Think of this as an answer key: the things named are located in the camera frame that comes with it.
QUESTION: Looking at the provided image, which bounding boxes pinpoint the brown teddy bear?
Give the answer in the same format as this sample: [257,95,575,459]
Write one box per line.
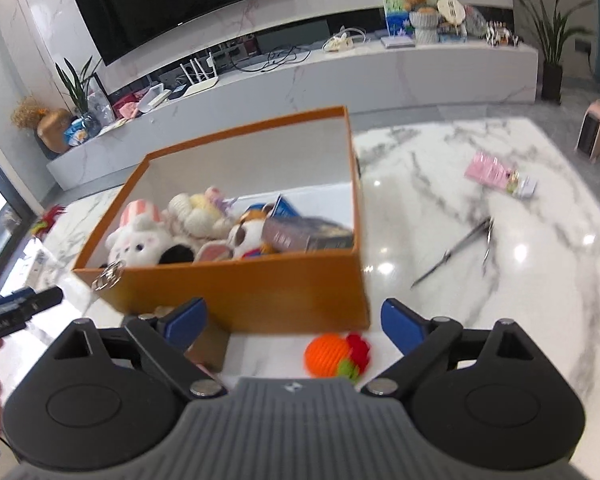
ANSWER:
[403,0,436,14]

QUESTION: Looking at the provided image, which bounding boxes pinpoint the pink space heater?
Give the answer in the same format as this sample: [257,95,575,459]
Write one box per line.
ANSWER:
[574,100,600,162]

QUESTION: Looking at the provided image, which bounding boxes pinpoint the illustrated card game box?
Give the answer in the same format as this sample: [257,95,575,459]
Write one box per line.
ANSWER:
[262,217,354,252]

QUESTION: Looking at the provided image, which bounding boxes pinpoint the pink packet with charm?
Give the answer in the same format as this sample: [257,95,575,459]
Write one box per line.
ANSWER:
[464,152,538,200]

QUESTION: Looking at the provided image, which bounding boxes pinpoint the white wifi router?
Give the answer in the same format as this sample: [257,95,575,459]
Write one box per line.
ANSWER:
[180,53,219,98]

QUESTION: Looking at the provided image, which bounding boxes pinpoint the white plush pink striped hat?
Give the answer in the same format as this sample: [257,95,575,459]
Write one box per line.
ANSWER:
[105,200,195,268]

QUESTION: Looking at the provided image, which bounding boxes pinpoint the white power strip cables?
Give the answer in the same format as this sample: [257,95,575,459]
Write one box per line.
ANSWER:
[322,25,372,54]

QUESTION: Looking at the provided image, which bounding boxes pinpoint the metal scissors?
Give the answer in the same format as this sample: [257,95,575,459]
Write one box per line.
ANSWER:
[411,217,494,288]

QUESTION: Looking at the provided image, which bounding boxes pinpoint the brown white plush dog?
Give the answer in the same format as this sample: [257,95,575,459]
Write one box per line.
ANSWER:
[227,204,275,260]

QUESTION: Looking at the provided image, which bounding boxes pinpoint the orange cardboard storage box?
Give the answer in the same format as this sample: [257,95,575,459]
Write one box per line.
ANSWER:
[73,106,370,334]

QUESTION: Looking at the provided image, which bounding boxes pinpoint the cream crochet doll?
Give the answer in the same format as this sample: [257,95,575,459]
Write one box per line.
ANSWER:
[164,186,235,240]

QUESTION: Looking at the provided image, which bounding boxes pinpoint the left green plant in vase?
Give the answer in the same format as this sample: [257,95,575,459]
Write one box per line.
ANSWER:
[55,56,102,138]

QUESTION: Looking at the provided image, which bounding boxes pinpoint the potted green plant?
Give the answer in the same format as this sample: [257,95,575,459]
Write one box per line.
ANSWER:
[515,0,595,104]

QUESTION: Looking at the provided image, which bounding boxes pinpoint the red yellow feather toy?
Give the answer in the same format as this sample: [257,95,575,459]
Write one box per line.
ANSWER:
[30,205,66,240]

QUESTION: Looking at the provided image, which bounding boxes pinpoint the white tv console cabinet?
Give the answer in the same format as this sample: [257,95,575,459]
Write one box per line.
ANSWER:
[47,41,539,191]

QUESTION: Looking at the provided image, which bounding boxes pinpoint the golden brown vase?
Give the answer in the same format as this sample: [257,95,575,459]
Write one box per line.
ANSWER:
[36,108,73,155]

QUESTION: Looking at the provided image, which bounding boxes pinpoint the orange crochet ball toy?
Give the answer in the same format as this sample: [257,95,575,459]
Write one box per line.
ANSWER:
[303,333,372,382]

